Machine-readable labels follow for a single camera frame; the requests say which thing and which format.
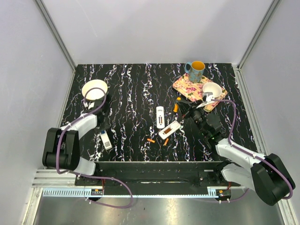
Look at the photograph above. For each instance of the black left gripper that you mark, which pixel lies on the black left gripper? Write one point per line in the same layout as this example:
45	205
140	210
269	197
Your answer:
105	127

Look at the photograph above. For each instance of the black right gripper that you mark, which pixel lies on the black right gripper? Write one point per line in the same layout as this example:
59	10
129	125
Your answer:
184	107

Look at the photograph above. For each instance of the white remote blue battery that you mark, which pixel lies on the white remote blue battery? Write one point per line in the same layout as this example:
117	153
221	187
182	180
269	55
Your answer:
105	139

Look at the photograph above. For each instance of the white remote black batteries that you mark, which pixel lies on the white remote black batteries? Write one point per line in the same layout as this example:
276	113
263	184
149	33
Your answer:
160	117

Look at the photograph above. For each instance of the white remote orange compartment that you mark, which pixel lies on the white remote orange compartment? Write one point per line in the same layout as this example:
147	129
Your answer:
169	130

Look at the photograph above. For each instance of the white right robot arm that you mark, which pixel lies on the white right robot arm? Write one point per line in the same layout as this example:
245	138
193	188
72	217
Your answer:
264	174

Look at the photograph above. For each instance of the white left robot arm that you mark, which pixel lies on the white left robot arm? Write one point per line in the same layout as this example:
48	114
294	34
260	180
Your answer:
62	145

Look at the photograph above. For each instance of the floral wooden board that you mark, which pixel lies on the floral wooden board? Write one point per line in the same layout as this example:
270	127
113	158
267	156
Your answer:
194	91

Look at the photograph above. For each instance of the small white cup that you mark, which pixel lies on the small white cup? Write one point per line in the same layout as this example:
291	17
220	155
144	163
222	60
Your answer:
212	87

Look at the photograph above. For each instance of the blue floral mug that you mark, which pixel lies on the blue floral mug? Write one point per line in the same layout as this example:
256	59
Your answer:
194	70

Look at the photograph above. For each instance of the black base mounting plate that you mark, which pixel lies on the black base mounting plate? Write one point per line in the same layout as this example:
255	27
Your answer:
192	173

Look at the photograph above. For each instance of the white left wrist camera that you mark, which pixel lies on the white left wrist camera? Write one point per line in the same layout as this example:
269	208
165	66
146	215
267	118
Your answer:
88	105

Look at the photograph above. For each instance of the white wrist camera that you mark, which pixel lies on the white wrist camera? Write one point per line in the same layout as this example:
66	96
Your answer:
207	98
88	105

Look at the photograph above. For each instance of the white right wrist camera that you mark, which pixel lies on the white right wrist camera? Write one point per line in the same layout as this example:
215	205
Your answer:
207	98

